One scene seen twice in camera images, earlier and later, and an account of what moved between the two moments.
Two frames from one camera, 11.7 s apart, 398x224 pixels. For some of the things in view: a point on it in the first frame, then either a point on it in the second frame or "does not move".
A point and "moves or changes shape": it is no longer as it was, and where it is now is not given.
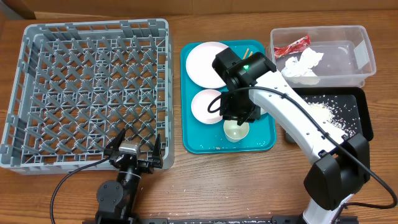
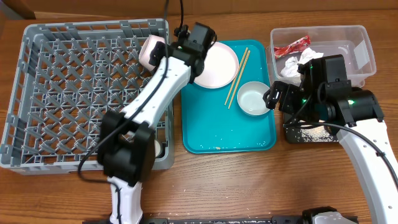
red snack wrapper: [296, 46] does not move
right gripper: [241, 116] to [280, 97]
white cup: [234, 132] moves or changes shape
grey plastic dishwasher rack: [79, 85] does not move
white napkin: [298, 71] does not move
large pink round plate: [199, 65] does not move
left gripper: [148, 167] to [157, 53]
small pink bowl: [199, 104] to [145, 50]
